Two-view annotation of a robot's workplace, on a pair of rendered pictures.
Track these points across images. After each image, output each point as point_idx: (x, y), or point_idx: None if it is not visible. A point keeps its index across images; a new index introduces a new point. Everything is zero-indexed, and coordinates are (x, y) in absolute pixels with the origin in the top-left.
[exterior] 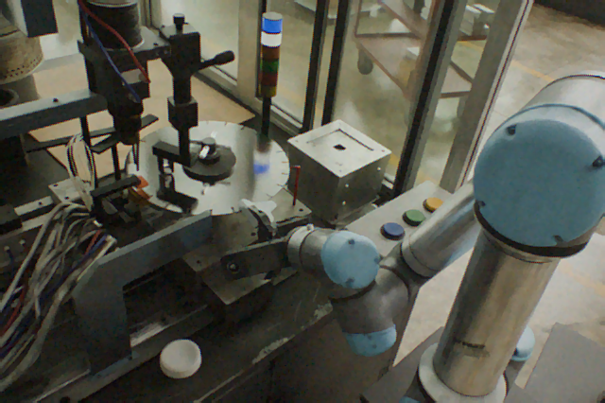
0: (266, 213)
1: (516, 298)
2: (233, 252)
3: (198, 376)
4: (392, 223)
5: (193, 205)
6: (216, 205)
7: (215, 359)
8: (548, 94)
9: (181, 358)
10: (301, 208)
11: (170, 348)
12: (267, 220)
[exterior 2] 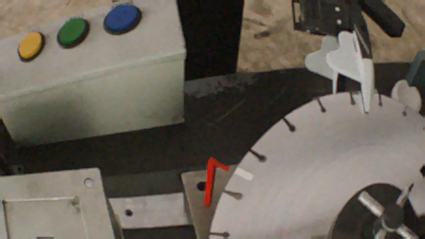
0: (356, 20)
1: None
2: (395, 18)
3: (395, 81)
4: (114, 22)
5: (420, 133)
6: (397, 119)
7: (380, 88)
8: None
9: (407, 93)
10: (198, 190)
11: (414, 107)
12: (357, 12)
